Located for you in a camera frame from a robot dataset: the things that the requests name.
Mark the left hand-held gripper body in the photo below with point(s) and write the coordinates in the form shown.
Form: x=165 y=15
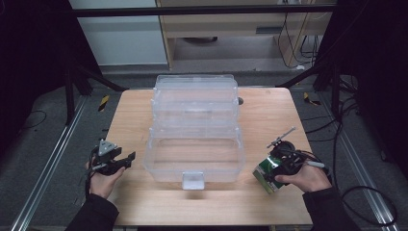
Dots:
x=107 y=154

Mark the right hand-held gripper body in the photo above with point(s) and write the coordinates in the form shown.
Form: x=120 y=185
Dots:
x=288 y=157

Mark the green cardboard box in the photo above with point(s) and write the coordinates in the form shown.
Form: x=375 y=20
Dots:
x=264 y=174

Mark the clear plastic storage box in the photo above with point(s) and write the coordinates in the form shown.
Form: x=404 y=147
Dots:
x=194 y=134

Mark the person's left hand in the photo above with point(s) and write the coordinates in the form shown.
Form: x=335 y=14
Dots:
x=104 y=184

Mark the person's right hand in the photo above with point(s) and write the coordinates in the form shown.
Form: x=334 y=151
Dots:
x=308 y=179

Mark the yellow black tape strip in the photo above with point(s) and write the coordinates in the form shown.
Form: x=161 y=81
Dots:
x=103 y=103
x=310 y=100

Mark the black round table grommet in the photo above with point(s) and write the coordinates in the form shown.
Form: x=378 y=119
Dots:
x=240 y=101

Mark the black metal stand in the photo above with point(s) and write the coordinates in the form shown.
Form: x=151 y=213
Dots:
x=69 y=96
x=335 y=93

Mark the white cabinet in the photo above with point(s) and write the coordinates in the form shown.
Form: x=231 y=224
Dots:
x=122 y=41

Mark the black curtain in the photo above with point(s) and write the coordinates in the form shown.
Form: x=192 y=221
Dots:
x=378 y=80
x=35 y=64

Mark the light wooden desk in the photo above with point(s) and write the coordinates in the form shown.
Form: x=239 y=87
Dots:
x=231 y=25

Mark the aluminium floor rail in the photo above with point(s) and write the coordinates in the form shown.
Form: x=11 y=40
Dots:
x=48 y=166
x=362 y=170

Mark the black horizontal frame bar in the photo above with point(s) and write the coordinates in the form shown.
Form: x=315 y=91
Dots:
x=192 y=11

